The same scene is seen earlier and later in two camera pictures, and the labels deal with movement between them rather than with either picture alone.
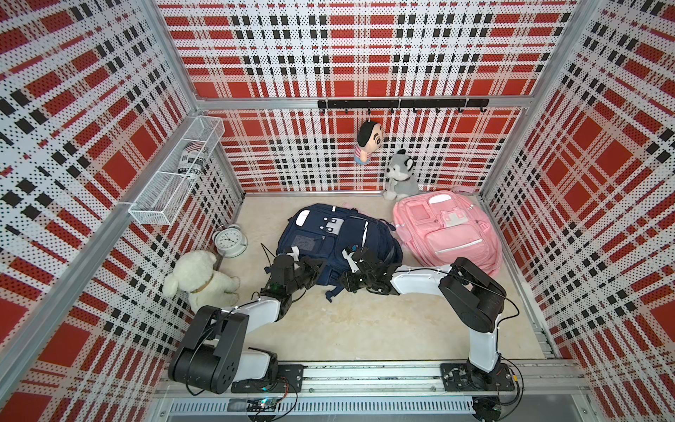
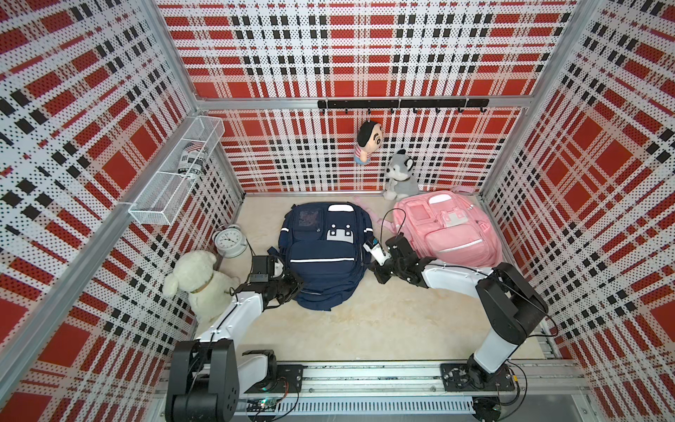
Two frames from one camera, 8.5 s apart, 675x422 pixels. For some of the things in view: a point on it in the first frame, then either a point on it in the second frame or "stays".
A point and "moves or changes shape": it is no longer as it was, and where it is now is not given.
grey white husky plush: (402, 184) stays
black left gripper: (310, 264) → (294, 286)
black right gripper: (349, 282) → (378, 269)
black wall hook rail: (405, 104) stays
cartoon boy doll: (369, 139) stays
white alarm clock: (230, 242) stays
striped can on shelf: (192, 159) stays
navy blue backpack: (326, 231) moves or changes shape
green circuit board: (266, 404) stays
